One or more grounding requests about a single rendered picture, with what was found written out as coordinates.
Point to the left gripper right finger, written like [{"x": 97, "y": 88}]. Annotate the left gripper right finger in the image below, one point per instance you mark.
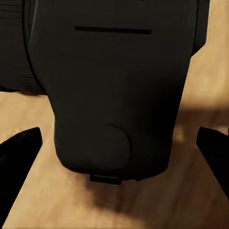
[{"x": 214, "y": 146}]

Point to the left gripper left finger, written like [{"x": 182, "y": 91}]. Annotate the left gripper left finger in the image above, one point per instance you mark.
[{"x": 17, "y": 155}]

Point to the digital camera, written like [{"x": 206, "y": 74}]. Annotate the digital camera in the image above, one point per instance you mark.
[{"x": 114, "y": 72}]

